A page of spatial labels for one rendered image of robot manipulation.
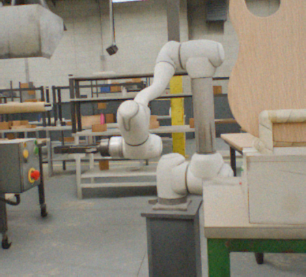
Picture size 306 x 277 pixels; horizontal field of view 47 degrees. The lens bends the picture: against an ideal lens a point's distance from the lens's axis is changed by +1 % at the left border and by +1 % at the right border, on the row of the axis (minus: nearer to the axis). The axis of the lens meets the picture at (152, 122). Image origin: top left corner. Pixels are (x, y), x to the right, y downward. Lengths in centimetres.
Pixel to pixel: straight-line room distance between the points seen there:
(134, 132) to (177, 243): 75
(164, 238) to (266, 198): 99
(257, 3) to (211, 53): 1099
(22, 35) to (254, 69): 63
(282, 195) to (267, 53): 36
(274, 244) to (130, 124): 61
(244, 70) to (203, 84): 76
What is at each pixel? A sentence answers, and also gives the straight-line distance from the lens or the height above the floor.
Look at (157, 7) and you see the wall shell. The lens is 1258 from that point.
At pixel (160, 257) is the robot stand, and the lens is 190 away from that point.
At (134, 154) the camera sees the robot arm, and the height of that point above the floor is 105.
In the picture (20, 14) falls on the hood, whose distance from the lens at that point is 108.
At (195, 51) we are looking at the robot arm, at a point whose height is 148.
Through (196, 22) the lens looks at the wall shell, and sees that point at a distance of 1238.
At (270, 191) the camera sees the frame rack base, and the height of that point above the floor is 101.
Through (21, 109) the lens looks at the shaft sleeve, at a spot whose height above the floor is 125.
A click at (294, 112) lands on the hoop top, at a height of 120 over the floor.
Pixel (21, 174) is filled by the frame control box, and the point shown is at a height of 100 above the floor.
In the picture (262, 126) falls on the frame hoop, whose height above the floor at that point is 117.
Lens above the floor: 124
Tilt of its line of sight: 3 degrees down
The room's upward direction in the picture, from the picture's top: 3 degrees counter-clockwise
